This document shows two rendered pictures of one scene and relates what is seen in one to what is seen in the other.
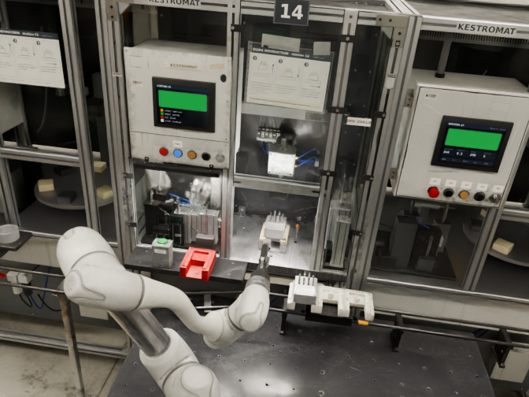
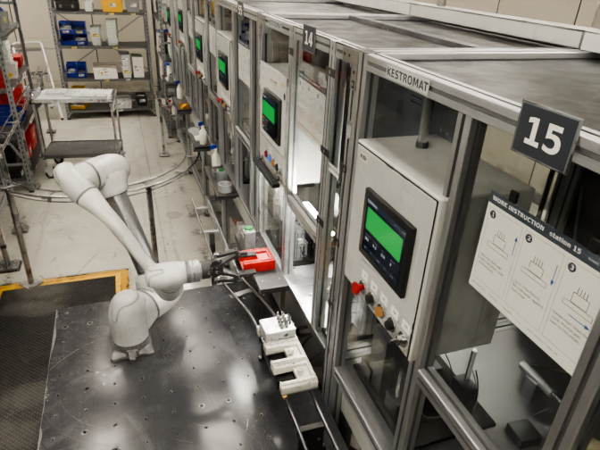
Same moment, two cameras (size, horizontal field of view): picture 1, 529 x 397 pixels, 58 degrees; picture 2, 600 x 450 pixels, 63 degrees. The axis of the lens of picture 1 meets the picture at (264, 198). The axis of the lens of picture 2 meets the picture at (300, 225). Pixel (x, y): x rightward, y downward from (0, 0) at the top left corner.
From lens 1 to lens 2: 1.95 m
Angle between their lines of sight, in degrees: 56
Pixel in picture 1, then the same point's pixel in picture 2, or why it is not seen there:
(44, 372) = not seen: hidden behind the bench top
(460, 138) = (374, 225)
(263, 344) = (238, 352)
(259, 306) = (158, 270)
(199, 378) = (124, 297)
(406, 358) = not seen: outside the picture
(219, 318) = not seen: hidden behind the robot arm
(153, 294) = (87, 203)
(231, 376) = (192, 345)
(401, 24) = (354, 61)
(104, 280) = (63, 173)
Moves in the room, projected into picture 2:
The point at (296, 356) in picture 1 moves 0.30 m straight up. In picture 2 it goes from (237, 377) to (237, 320)
